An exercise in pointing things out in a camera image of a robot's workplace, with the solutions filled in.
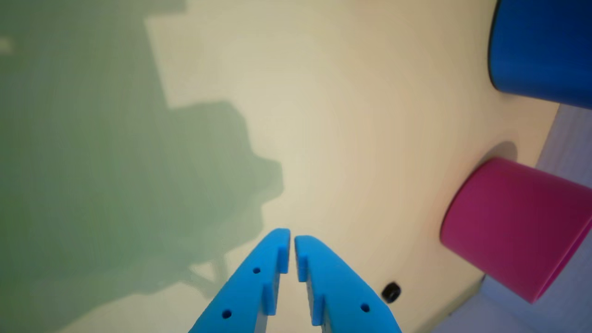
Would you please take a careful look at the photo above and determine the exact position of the yellow paper mat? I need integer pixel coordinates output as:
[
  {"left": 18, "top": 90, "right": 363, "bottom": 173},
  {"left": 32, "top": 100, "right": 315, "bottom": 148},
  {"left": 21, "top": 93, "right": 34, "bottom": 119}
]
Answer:
[{"left": 0, "top": 0, "right": 560, "bottom": 333}]

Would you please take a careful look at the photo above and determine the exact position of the black bolt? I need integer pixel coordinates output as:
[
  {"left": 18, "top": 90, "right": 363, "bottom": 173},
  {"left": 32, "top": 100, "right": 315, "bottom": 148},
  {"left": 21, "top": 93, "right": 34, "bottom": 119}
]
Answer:
[{"left": 381, "top": 282, "right": 401, "bottom": 304}]

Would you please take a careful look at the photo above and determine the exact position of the blue round cup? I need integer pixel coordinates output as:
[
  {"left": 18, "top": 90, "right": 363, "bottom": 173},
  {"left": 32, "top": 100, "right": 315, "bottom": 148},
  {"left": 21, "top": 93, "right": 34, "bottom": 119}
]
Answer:
[{"left": 488, "top": 0, "right": 592, "bottom": 110}]

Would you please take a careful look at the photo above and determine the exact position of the pink round cup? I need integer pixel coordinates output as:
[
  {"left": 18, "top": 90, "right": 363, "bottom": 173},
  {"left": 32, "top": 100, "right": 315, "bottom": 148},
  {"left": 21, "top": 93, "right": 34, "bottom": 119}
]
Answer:
[{"left": 439, "top": 157, "right": 592, "bottom": 304}]

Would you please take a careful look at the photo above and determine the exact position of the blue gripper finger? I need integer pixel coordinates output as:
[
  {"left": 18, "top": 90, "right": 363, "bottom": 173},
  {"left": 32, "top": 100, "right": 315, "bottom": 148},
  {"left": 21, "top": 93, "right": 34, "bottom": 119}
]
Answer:
[
  {"left": 295, "top": 235, "right": 402, "bottom": 333},
  {"left": 189, "top": 228, "right": 291, "bottom": 333}
]

